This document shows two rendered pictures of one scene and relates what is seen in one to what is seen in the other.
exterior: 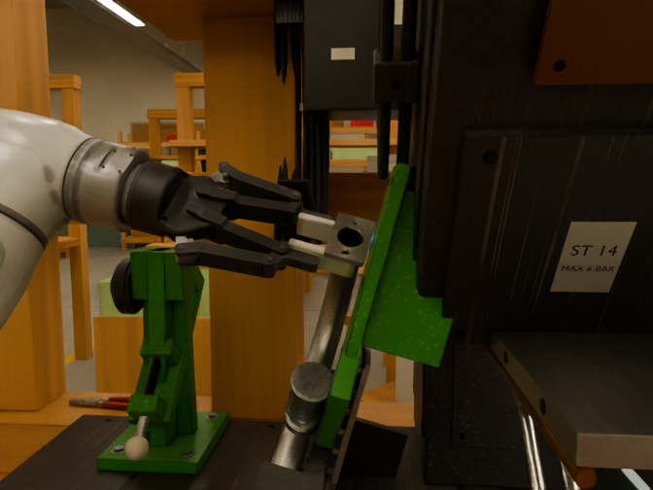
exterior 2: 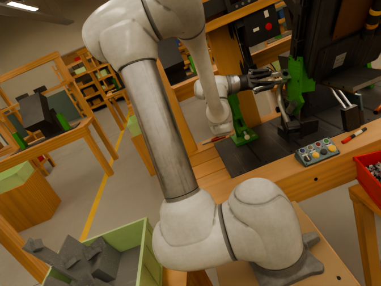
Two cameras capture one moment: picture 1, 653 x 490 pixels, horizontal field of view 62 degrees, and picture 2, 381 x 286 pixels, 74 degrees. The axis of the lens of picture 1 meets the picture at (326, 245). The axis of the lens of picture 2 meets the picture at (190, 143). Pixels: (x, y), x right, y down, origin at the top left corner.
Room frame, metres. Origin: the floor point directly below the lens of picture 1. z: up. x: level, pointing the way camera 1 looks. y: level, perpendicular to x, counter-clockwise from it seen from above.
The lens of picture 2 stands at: (-0.58, 0.56, 1.56)
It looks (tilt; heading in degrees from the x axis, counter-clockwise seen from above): 23 degrees down; 358
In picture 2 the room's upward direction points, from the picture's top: 24 degrees counter-clockwise
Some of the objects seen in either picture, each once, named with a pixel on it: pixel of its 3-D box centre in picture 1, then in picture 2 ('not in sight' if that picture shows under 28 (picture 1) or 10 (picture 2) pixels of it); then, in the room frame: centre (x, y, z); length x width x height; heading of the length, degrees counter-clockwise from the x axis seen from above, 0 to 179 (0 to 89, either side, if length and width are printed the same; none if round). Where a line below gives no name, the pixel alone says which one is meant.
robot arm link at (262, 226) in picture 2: not in sight; (261, 218); (-0.06, 0.45, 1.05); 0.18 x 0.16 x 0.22; 76
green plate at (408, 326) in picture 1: (404, 275); (300, 76); (0.50, -0.07, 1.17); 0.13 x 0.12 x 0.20; 85
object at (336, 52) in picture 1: (369, 59); (258, 26); (0.77, -0.06, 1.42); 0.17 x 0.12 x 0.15; 85
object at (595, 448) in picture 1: (587, 350); (339, 76); (0.45, -0.22, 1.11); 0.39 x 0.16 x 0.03; 175
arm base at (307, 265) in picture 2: not in sight; (282, 249); (-0.06, 0.42, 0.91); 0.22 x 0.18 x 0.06; 89
